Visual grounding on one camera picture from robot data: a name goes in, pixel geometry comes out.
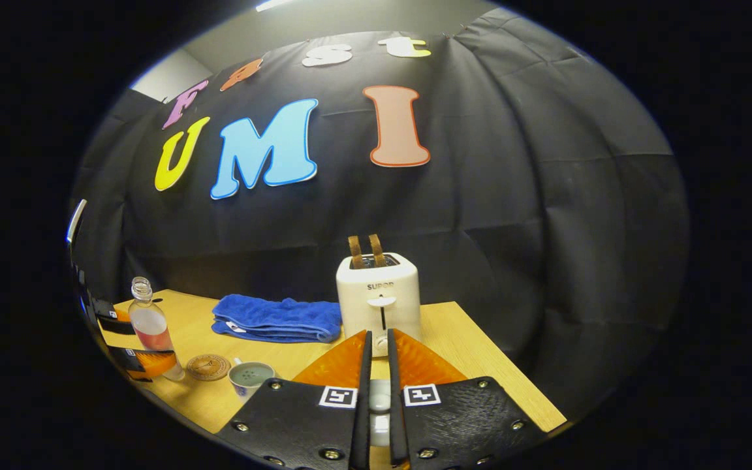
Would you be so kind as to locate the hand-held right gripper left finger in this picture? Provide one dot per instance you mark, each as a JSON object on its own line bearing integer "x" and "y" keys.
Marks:
{"x": 297, "y": 418}

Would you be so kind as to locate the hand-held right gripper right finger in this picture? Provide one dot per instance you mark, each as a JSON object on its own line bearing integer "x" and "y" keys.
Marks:
{"x": 467, "y": 418}

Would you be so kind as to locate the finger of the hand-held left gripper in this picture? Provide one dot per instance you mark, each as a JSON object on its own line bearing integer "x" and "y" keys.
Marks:
{"x": 129, "y": 358}
{"x": 109, "y": 320}

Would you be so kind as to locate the clear plastic water bottle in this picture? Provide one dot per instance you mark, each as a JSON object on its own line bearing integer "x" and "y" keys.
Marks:
{"x": 151, "y": 326}

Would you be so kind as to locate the white blue-patterned teacup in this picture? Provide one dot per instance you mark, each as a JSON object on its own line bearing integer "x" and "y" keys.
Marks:
{"x": 250, "y": 378}

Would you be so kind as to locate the round brown coaster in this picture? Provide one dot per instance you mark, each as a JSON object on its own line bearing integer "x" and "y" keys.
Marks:
{"x": 208, "y": 367}

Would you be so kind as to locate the blue folded towel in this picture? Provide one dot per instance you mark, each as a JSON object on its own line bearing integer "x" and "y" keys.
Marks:
{"x": 278, "y": 316}

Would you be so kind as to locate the white toaster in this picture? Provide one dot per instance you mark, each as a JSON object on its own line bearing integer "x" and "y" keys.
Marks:
{"x": 379, "y": 287}

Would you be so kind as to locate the brown bread slice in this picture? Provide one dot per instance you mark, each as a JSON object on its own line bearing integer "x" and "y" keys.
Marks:
{"x": 377, "y": 250}
{"x": 356, "y": 251}

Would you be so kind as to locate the ceiling light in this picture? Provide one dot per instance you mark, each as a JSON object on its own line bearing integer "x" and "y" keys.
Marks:
{"x": 271, "y": 5}

